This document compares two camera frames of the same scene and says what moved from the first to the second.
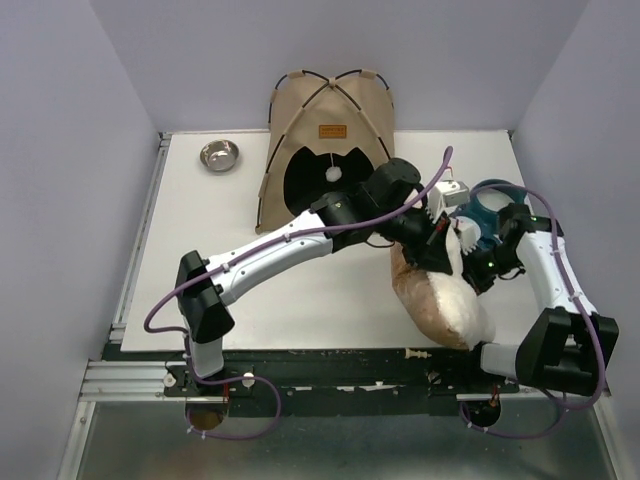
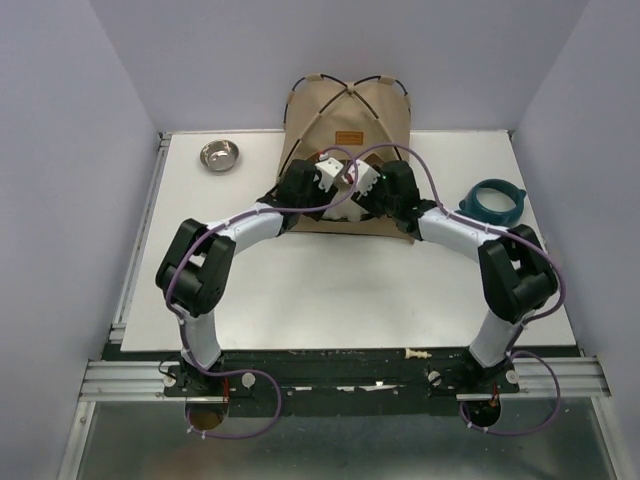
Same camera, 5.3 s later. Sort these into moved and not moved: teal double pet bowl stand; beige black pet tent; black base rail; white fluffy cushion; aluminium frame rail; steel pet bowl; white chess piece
Moved: beige black pet tent; white fluffy cushion
Not moved: teal double pet bowl stand; steel pet bowl; black base rail; white chess piece; aluminium frame rail
